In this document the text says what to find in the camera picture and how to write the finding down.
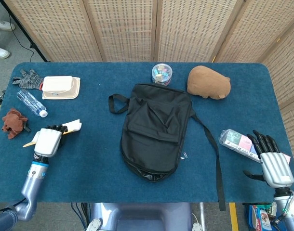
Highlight brown capybara plush toy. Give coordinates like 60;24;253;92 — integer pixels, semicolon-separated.
187;65;232;100

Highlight grey knit glove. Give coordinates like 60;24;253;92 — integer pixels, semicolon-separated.
12;69;44;90

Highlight black cables under table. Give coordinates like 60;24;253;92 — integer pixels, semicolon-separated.
70;202;90;231

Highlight white shoe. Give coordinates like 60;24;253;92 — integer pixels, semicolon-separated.
0;45;11;59
0;20;15;31

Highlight blue box with printed packs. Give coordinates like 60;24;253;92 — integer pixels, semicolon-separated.
244;203;282;231

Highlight wrapped pack of tissue packets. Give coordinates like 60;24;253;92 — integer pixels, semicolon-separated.
218;128;292;165

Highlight rattan folding screen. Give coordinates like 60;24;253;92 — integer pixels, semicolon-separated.
3;0;294;174

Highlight white table leg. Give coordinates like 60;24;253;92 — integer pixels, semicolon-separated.
199;202;207;231

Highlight blue-grey robot torso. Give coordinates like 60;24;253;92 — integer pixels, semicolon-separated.
85;202;203;231

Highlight clear plastic water bottle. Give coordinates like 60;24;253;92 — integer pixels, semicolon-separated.
16;89;48;118

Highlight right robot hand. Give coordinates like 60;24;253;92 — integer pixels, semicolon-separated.
242;129;294;188

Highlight brown crumpled cloth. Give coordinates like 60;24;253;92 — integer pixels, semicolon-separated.
1;107;31;140

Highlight clear jar of coloured chalk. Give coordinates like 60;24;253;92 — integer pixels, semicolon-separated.
151;63;173;87

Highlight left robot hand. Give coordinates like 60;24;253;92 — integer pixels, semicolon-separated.
33;124;67;158

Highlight blue table cover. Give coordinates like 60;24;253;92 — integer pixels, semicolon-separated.
0;62;294;204

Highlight white yellow booklet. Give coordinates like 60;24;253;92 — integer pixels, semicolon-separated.
22;118;82;148

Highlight black backpack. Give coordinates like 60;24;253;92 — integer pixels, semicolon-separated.
108;83;227;211

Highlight cream plastic lunch box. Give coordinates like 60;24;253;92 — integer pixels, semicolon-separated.
41;76;81;100

